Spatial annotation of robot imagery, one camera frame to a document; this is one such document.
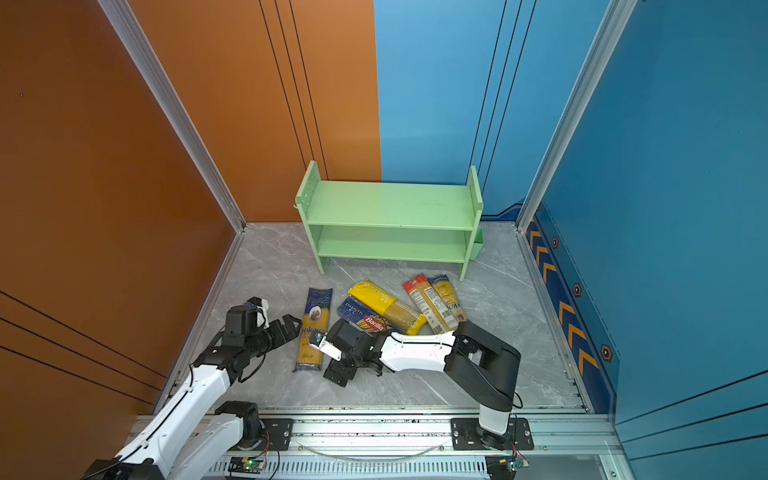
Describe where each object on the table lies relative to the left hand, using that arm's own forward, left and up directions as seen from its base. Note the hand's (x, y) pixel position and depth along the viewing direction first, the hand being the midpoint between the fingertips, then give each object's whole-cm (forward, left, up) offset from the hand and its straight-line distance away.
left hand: (290, 325), depth 85 cm
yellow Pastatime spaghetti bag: (+8, -29, -5) cm, 30 cm away
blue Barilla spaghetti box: (+5, -20, -4) cm, 21 cm away
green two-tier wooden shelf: (+21, -29, +21) cm, 42 cm away
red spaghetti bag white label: (+5, -43, -3) cm, 44 cm away
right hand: (-8, -13, -4) cm, 16 cm away
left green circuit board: (-32, +6, -9) cm, 34 cm away
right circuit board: (-32, -56, -8) cm, 65 cm away
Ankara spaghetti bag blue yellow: (+4, -5, -5) cm, 8 cm away
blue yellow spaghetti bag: (+15, -47, -3) cm, 49 cm away
